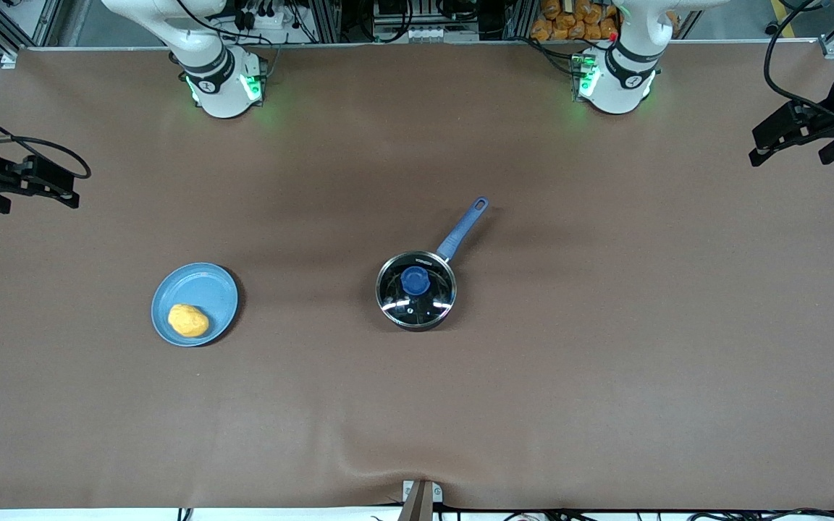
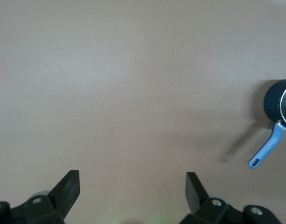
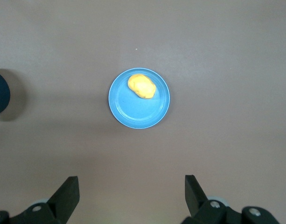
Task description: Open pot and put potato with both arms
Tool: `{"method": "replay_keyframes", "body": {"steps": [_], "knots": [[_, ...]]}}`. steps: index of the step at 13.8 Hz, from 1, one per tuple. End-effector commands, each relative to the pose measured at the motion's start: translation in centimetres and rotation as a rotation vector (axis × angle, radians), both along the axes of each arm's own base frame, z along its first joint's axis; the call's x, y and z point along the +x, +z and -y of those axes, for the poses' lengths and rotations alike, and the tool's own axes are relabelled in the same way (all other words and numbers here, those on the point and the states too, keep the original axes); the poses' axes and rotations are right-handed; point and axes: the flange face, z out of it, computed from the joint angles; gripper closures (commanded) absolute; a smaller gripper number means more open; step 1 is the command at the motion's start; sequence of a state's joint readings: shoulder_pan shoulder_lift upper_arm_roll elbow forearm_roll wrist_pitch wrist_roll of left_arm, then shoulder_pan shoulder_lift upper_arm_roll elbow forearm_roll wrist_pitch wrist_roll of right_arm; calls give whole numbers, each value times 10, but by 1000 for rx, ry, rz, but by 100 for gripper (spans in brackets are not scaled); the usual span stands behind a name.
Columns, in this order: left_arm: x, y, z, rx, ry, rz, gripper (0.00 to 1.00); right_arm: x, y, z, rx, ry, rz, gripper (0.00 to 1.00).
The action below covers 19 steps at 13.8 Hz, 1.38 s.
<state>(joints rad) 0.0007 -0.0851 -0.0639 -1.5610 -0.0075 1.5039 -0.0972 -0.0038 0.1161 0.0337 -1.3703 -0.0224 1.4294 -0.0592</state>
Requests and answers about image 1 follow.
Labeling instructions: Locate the black pot with blue handle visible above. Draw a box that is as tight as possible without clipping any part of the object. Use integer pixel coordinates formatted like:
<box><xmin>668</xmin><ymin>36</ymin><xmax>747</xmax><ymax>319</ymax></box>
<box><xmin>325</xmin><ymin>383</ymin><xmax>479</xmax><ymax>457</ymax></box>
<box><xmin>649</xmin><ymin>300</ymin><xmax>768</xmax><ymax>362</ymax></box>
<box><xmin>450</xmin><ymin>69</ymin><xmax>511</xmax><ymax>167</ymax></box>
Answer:
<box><xmin>376</xmin><ymin>197</ymin><xmax>489</xmax><ymax>332</ymax></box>

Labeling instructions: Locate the blue round plate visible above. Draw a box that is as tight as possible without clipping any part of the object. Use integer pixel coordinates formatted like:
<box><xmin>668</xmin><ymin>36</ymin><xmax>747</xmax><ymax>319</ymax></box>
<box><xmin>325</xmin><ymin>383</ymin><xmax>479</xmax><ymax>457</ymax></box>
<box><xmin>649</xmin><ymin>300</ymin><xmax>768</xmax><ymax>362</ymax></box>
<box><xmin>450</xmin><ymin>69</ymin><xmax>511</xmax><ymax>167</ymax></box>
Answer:
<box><xmin>151</xmin><ymin>262</ymin><xmax>240</xmax><ymax>348</ymax></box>

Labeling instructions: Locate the grey electronics box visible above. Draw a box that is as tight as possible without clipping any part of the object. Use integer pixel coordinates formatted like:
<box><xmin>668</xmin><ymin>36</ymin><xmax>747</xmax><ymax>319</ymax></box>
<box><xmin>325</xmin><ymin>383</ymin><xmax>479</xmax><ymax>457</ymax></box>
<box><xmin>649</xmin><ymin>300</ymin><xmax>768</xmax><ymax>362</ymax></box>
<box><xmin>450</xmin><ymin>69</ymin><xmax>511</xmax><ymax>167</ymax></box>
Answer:
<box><xmin>374</xmin><ymin>0</ymin><xmax>483</xmax><ymax>43</ymax></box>

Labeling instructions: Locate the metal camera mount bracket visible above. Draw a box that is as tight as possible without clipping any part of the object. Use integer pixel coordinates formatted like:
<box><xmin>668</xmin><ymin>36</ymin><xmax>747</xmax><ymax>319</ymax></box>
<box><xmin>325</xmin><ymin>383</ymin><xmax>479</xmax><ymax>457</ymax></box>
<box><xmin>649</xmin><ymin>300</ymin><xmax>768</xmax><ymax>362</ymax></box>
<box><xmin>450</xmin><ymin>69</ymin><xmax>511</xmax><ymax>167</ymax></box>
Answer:
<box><xmin>401</xmin><ymin>480</ymin><xmax>444</xmax><ymax>521</ymax></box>

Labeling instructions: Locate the brown table cover sheet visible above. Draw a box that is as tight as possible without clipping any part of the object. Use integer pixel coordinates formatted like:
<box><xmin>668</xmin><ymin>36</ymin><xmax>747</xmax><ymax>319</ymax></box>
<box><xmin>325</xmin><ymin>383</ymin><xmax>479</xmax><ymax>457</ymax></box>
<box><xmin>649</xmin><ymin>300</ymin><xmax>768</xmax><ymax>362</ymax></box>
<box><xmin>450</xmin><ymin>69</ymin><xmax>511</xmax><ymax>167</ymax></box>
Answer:
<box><xmin>0</xmin><ymin>40</ymin><xmax>834</xmax><ymax>511</ymax></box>

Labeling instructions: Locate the yellow potato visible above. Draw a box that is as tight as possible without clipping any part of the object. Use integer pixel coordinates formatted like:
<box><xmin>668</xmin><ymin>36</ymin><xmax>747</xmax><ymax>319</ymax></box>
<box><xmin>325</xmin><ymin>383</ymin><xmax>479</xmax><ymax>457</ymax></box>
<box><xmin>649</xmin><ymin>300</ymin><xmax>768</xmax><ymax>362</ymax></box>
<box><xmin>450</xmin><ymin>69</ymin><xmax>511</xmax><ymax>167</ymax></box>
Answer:
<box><xmin>168</xmin><ymin>304</ymin><xmax>210</xmax><ymax>339</ymax></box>

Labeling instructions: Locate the glass lid with blue knob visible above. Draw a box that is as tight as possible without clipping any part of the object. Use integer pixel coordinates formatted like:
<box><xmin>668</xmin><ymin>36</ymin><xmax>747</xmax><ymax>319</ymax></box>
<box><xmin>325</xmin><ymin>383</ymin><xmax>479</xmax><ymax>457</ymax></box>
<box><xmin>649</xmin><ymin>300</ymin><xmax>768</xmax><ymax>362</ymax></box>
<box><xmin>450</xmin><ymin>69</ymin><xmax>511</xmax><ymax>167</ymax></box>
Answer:
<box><xmin>378</xmin><ymin>252</ymin><xmax>455</xmax><ymax>328</ymax></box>

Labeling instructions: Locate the bag of orange buns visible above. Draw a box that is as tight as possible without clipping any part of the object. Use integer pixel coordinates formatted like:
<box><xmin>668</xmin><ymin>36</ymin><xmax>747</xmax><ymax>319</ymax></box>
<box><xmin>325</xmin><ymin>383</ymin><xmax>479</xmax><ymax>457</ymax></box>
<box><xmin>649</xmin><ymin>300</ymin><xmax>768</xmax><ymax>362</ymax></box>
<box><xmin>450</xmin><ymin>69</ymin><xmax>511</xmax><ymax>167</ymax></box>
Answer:
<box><xmin>531</xmin><ymin>0</ymin><xmax>620</xmax><ymax>42</ymax></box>

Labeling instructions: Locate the white power strip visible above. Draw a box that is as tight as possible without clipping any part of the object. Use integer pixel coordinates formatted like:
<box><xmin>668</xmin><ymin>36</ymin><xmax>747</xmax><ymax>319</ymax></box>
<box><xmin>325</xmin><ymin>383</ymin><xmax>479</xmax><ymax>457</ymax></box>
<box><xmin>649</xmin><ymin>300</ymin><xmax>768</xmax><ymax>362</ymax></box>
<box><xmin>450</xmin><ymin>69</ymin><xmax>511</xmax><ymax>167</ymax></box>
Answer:
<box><xmin>240</xmin><ymin>7</ymin><xmax>282</xmax><ymax>31</ymax></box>

